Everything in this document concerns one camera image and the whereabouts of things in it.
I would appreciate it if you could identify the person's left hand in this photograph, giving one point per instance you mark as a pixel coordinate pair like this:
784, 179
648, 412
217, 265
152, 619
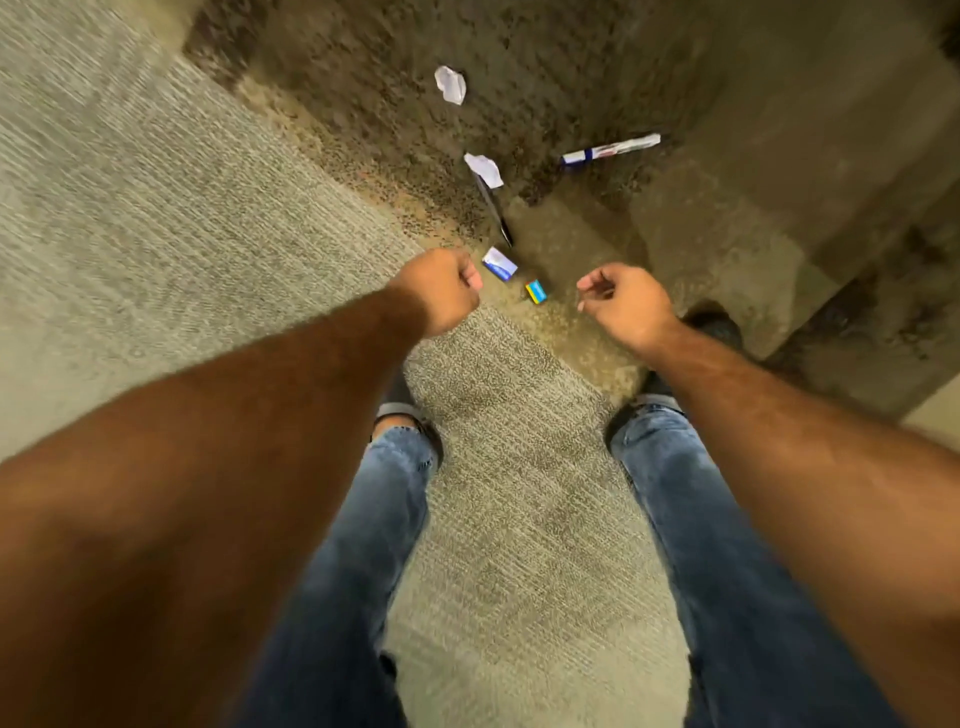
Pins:
442, 289

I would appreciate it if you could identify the person's right hand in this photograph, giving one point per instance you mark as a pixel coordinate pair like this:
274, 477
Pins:
630, 307

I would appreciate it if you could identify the white blue eraser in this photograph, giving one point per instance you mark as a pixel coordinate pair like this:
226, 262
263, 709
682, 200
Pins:
499, 264

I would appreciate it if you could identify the black pen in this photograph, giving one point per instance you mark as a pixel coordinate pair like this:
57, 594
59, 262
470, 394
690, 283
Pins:
495, 214

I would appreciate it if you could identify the small blue yellow sharpener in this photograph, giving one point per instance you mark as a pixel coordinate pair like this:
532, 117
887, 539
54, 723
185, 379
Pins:
535, 292

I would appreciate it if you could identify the blue capped white marker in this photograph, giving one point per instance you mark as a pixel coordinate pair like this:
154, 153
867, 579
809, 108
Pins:
611, 148

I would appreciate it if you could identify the person's left forearm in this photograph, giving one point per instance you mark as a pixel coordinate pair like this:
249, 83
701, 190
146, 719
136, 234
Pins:
187, 510

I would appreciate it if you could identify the person's right forearm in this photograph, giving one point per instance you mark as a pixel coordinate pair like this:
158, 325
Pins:
810, 487

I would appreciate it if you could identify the person's black right shoe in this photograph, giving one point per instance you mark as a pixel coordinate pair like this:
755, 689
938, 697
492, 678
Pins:
716, 326

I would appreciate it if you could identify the person's black shoe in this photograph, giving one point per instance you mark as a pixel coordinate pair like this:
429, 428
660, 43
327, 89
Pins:
716, 326
397, 401

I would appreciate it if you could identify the person's black left shoe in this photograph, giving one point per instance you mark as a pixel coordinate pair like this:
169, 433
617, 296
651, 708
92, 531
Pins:
397, 401

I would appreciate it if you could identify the person's right jeans leg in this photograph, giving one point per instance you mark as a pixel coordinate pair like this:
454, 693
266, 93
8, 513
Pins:
742, 600

